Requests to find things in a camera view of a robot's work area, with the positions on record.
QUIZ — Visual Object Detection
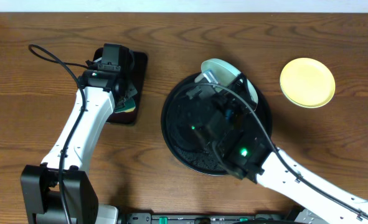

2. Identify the green yellow sponge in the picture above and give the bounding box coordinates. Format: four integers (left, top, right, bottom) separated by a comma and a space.
114, 97, 136, 113

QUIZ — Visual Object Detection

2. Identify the light blue plate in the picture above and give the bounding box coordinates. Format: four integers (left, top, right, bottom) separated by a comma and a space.
201, 58, 258, 109

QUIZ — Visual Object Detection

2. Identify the yellow plate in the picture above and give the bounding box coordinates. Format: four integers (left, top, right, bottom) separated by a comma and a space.
280, 58, 336, 108

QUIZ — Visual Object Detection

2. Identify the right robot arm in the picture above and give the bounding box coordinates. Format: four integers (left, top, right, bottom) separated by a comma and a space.
183, 74, 368, 223

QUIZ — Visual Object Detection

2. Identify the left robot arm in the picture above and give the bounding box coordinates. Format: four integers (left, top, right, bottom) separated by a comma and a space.
21, 68, 145, 223

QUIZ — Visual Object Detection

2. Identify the black rectangular tray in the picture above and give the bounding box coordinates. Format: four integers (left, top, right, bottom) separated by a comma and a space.
87, 47, 148, 124

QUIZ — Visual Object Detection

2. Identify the round black tray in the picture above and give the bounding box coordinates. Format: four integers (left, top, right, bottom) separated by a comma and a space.
161, 75, 272, 180

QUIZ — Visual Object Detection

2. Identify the left black cable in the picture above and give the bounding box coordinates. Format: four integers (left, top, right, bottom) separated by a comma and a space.
28, 44, 90, 224

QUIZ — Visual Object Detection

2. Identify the black cable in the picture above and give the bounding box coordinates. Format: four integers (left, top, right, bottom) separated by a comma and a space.
171, 82, 368, 224
28, 44, 90, 224

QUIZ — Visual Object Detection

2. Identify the right black cable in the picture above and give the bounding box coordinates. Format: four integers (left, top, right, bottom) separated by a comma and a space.
171, 82, 368, 224

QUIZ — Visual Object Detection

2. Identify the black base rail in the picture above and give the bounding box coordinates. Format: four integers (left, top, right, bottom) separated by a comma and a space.
117, 213, 294, 224

